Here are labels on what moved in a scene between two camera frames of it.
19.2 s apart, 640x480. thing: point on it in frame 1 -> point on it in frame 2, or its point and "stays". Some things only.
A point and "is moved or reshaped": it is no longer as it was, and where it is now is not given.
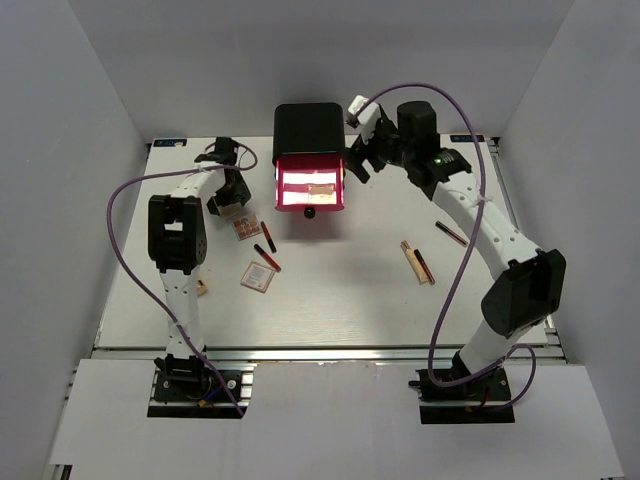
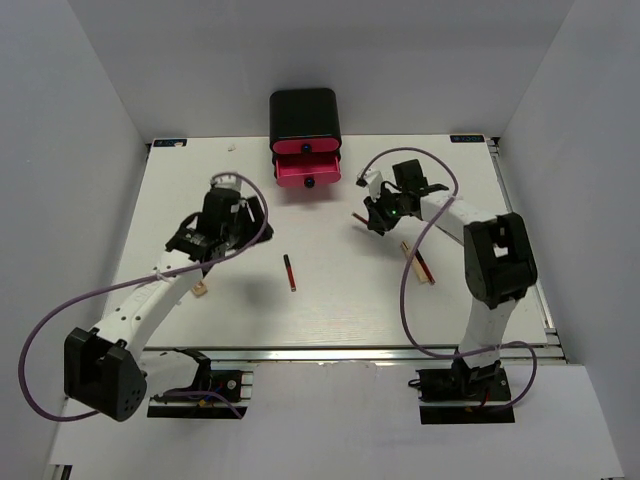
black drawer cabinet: (308, 127) is moved or reshaped
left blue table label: (169, 142) stays
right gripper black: (364, 151) -> (383, 223)
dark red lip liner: (424, 267) stays
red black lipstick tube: (268, 258) -> (290, 273)
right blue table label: (466, 138) stays
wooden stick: (414, 262) stays
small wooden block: (201, 289) stays
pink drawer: (309, 182) -> (305, 145)
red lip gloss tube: (268, 237) -> (360, 218)
